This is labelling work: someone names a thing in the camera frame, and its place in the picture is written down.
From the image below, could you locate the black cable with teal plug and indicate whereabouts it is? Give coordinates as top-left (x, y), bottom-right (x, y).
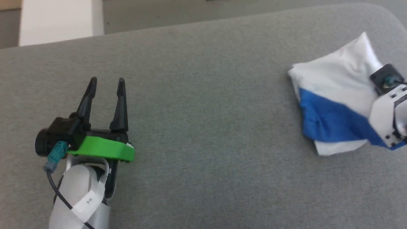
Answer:
top-left (43, 142), bottom-right (96, 229)

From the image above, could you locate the brown wooden panel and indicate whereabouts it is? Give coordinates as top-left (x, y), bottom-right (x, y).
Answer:
top-left (0, 0), bottom-right (22, 10)

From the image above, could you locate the white box behind table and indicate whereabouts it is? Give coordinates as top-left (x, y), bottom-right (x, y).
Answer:
top-left (18, 0), bottom-right (105, 47)

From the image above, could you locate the blue and white garment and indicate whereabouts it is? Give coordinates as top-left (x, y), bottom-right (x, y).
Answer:
top-left (288, 32), bottom-right (407, 156)

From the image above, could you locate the grey fabric sofa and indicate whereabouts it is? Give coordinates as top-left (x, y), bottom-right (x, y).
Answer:
top-left (0, 3), bottom-right (407, 229)

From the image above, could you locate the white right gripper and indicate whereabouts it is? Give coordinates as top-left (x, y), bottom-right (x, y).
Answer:
top-left (369, 85), bottom-right (407, 149)

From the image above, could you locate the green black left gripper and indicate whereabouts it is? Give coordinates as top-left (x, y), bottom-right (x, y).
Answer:
top-left (67, 76), bottom-right (135, 199)

